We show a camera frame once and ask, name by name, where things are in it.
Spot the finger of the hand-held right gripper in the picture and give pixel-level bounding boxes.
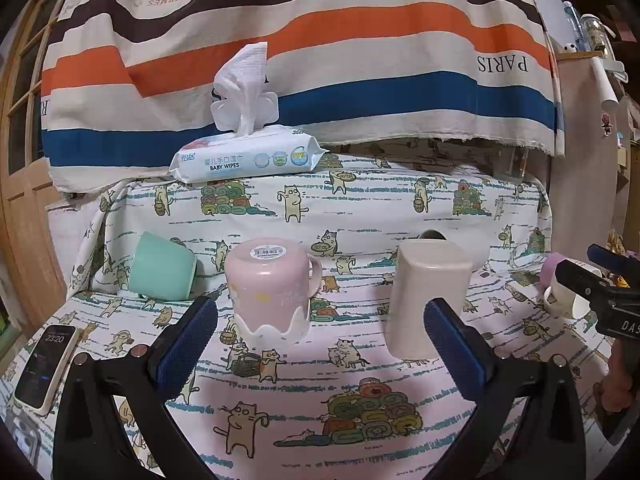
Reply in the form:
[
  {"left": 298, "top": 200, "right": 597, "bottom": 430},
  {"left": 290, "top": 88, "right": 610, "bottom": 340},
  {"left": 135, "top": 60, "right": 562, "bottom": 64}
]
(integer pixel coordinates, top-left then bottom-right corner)
[
  {"left": 587, "top": 243, "right": 640, "bottom": 275},
  {"left": 555, "top": 259, "right": 622, "bottom": 307}
]

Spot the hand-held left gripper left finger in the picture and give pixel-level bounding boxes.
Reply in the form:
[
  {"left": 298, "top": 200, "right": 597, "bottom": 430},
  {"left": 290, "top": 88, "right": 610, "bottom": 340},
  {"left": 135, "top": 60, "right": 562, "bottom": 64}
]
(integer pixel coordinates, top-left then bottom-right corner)
[{"left": 52, "top": 295, "right": 221, "bottom": 480}]

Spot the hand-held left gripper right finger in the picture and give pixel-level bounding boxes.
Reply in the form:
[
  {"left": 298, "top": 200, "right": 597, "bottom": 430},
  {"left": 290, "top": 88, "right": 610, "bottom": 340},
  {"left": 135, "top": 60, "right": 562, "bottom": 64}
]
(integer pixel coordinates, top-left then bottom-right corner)
[{"left": 422, "top": 297, "right": 588, "bottom": 480}]

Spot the white and purple cup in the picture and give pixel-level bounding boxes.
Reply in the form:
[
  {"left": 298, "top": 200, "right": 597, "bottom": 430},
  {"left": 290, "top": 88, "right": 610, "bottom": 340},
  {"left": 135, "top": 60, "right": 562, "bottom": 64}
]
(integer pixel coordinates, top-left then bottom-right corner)
[{"left": 540, "top": 253, "right": 603, "bottom": 322}]

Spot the beige square cup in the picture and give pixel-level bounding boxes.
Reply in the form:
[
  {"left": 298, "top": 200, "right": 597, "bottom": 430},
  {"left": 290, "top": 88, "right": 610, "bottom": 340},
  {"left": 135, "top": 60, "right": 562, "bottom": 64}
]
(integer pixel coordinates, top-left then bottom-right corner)
[{"left": 385, "top": 239, "right": 473, "bottom": 360}]

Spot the green cup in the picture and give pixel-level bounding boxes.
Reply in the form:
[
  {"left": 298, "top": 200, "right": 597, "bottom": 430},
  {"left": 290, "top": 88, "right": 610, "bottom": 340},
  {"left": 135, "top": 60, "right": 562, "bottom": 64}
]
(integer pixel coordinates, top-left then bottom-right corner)
[{"left": 130, "top": 231, "right": 197, "bottom": 300}]

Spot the person's right hand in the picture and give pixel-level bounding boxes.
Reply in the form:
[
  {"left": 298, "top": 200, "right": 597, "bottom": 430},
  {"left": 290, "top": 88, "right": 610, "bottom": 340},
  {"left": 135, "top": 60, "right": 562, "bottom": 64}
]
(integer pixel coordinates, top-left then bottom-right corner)
[{"left": 601, "top": 337, "right": 640, "bottom": 428}]

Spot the wooden cabinet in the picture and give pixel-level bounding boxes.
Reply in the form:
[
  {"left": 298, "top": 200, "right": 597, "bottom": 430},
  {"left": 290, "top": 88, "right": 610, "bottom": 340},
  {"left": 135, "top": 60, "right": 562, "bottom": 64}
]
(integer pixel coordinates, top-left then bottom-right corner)
[{"left": 547, "top": 52, "right": 633, "bottom": 261}]

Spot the white toilet paper roll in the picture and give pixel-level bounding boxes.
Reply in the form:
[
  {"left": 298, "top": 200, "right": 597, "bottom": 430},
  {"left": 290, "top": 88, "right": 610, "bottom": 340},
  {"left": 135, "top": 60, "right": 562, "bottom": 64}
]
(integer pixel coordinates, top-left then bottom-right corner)
[{"left": 416, "top": 227, "right": 493, "bottom": 272}]

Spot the smartphone in white case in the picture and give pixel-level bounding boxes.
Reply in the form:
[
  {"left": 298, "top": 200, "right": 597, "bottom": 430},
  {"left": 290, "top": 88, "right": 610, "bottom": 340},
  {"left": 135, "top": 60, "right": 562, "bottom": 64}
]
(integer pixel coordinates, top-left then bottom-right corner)
[{"left": 13, "top": 325, "right": 81, "bottom": 416}]

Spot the cat print cloth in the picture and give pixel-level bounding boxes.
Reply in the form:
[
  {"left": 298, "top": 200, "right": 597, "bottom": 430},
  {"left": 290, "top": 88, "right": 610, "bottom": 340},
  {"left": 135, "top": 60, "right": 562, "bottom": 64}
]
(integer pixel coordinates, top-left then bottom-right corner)
[{"left": 0, "top": 140, "right": 618, "bottom": 480}]

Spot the white phone case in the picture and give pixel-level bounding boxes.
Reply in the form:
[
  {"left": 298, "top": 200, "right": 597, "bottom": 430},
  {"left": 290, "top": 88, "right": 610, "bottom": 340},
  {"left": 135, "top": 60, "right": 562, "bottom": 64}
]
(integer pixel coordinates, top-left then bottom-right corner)
[{"left": 6, "top": 410, "right": 41, "bottom": 468}]

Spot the baby wipes pack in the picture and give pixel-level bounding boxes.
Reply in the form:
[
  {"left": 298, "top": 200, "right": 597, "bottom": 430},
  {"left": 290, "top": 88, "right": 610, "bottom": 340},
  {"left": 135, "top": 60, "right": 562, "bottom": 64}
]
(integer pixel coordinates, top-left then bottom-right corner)
[{"left": 168, "top": 126, "right": 330, "bottom": 183}]

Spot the clear glass jar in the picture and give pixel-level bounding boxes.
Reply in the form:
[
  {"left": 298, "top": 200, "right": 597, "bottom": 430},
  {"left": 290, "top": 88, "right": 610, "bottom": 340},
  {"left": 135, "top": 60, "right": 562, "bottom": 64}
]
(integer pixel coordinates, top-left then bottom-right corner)
[{"left": 580, "top": 12, "right": 617, "bottom": 58}]

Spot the clear plastic bottle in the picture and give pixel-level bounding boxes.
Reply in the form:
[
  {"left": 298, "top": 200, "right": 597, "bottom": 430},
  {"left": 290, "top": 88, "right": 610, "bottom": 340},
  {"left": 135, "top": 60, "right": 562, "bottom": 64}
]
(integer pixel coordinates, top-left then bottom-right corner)
[{"left": 562, "top": 1, "right": 585, "bottom": 53}]

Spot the white wet wipe sheet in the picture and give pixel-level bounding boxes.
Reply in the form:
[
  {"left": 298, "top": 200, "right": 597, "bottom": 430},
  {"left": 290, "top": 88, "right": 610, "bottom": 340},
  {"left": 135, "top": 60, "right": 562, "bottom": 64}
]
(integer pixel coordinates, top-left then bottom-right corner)
[{"left": 213, "top": 42, "right": 268, "bottom": 137}]

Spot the striped cloth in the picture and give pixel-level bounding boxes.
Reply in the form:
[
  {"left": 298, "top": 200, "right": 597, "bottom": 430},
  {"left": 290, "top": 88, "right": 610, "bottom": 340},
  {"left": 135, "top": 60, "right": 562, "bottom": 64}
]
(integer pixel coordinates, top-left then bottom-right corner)
[{"left": 40, "top": 0, "right": 566, "bottom": 194}]

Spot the pink cup with handle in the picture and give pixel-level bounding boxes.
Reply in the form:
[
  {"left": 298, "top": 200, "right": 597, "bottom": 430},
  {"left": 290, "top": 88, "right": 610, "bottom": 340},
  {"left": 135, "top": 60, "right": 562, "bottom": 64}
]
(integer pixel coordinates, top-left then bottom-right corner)
[{"left": 223, "top": 238, "right": 323, "bottom": 348}]

